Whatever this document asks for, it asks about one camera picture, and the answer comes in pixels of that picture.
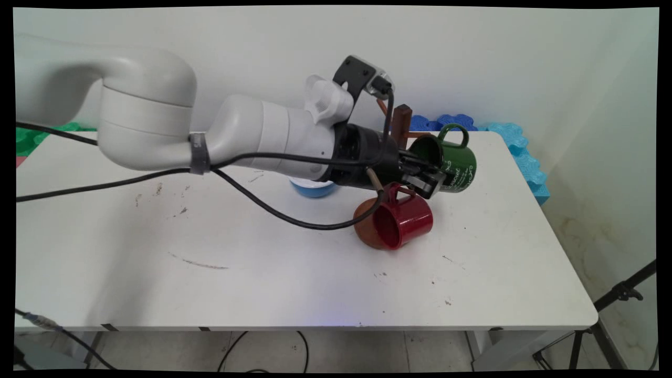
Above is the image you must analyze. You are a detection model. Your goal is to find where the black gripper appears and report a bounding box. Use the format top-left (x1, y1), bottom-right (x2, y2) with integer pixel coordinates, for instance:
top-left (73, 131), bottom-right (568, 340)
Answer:
top-left (328, 123), bottom-right (447, 201)

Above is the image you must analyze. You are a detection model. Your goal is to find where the green enamel mug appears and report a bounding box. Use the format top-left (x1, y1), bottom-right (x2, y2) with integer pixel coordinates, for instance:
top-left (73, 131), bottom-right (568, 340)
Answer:
top-left (409, 123), bottom-right (478, 194)

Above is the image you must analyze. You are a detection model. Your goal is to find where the red enamel mug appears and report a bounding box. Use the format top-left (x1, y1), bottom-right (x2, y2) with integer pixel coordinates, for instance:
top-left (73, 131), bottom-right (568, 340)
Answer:
top-left (372, 182), bottom-right (435, 250)

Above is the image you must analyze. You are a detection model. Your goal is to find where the dark blue foam mat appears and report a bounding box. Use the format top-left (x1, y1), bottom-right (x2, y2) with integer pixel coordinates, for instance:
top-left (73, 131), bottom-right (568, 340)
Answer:
top-left (409, 114), bottom-right (479, 132)

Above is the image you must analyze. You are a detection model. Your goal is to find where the brown wooden mug tree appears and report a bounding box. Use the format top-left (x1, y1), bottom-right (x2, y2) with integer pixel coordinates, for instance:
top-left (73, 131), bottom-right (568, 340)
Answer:
top-left (353, 98), bottom-right (418, 250)

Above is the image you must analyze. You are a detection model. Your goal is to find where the light blue foam mat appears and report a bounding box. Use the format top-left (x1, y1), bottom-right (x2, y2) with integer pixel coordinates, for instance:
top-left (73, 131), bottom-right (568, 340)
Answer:
top-left (477, 122), bottom-right (551, 206)

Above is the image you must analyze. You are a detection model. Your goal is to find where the white and blue bowl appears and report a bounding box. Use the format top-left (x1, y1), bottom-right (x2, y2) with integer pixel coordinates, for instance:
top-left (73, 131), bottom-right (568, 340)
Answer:
top-left (289, 177), bottom-right (337, 198)

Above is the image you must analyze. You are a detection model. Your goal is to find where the white table leg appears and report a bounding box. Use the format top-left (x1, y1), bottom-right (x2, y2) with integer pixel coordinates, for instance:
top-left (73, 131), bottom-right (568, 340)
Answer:
top-left (466, 329), bottom-right (578, 371)

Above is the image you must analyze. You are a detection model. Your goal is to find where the black tripod stand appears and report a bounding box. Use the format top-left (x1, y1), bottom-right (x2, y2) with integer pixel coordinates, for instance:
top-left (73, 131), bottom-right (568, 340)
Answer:
top-left (532, 260), bottom-right (658, 371)

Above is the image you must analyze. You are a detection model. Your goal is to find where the grey table leg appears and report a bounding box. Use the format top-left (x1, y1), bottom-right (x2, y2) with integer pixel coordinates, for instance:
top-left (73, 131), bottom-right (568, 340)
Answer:
top-left (67, 331), bottom-right (104, 369)

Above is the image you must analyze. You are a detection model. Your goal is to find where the green foam mat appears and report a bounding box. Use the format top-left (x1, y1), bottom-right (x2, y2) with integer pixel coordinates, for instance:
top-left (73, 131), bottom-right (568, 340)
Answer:
top-left (16, 122), bottom-right (98, 157)

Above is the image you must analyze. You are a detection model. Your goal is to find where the wrist camera with black bracket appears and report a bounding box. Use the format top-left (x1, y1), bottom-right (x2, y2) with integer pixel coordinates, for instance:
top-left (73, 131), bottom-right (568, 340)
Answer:
top-left (332, 55), bottom-right (394, 101)

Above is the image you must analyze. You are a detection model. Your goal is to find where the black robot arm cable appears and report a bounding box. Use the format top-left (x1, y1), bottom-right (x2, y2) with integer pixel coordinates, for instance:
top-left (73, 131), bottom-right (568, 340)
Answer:
top-left (16, 89), bottom-right (395, 232)

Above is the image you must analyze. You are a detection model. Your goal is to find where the black floor cable loop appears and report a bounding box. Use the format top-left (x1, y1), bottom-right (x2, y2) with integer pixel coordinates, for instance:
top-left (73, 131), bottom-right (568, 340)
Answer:
top-left (217, 331), bottom-right (309, 373)

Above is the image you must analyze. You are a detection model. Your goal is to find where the black cable with grey plug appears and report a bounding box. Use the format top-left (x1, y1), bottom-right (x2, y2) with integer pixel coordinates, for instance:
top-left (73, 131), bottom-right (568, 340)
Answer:
top-left (15, 308), bottom-right (117, 371)

